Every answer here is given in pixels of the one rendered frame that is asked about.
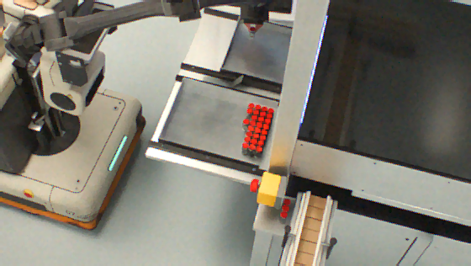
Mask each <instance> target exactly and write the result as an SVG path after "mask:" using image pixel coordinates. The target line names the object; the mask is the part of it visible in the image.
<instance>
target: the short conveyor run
mask: <svg viewBox="0 0 471 266"><path fill-rule="evenodd" d="M310 193H311V191H307V194H306V193H301V192H298V194H297V197H296V201H295V208H294V213H293V216H292V220H291V223H290V226H289V225H286V226H285V227H284V231H285V233H284V237H283V241H282V245H281V247H284V250H283V255H282V258H281V261H280V264H279V266H324V265H325V259H328V258H329V257H330V255H331V250H332V248H333V245H336V244H337V239H336V238H335V237H332V238H331V232H332V224H333V221H334V217H335V213H336V207H337V201H335V200H333V199H331V197H330V196H328V197H327V199H323V198H320V197H317V196H314V195H311V194H310ZM300 201H301V204H300ZM299 206H300V207H299ZM298 212H299V213H298ZM296 217H297V219H296ZM295 221H296V223H295ZM294 228H295V229H294ZM291 239H292V241H291ZM329 243H330V244H329Z"/></svg>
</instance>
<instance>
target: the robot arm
mask: <svg viewBox="0 0 471 266"><path fill-rule="evenodd" d="M271 1H276V0H171V1H170V0H145V1H141V2H136V3H131V4H128V5H125V6H122V7H119V8H113V9H111V10H105V11H102V12H98V13H93V14H90V15H88V16H84V17H78V18H75V17H72V14H71V11H63V12H60V13H53V14H46V15H43V16H40V17H39V22H40V23H39V24H35V25H27V24H26V23H25V22H24V21H25V20H26V19H23V20H21V21H20V24H19V25H18V27H17V29H16V30H15V31H14V32H13V34H12V36H11V37H10V38H9V39H8V41H7V43H6V45H5V47H6V50H7V51H9V52H11V53H12V55H13V56H14V57H15V58H18V60H19V61H20V62H21V63H22V64H24V65H25V64H28V63H29V61H30V59H31V57H33V55H34V54H35V53H37V52H40V50H42V49H43V47H45V48H46V51H57V50H60V49H64V48H70V47H72V46H74V45H79V41H78V39H81V38H82V37H83V36H84V35H87V34H89V33H91V32H96V31H99V30H102V29H107V28H111V27H114V26H117V25H120V24H128V23H132V22H135V21H138V20H142V19H147V18H150V17H155V16H165V17H175V18H177V17H179V22H184V21H194V20H196V19H201V18H202V15H201V12H200V10H202V8H211V7H218V6H229V5H234V4H241V3H244V4H248V6H246V5H241V21H242V20H243V23H244V24H245V26H246V27H247V28H248V33H249V32H250V25H251V24H255V25H256V28H255V29H256V30H255V33H256V32H257V30H258V29H260V28H261V27H262V26H263V25H264V21H268V22H269V7H263V6H266V5H268V4H270V3H271Z"/></svg>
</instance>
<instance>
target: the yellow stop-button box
mask: <svg viewBox="0 0 471 266"><path fill-rule="evenodd" d="M287 180H288V177H280V176H278V175H276V174H272V173H267V172H265V173H264V174H263V177H262V181H261V182H260V184H259V186H258V190H257V203H261V204H264V205H269V206H272V207H274V208H280V205H281V200H282V197H283V193H284V190H285V186H286V183H287Z"/></svg>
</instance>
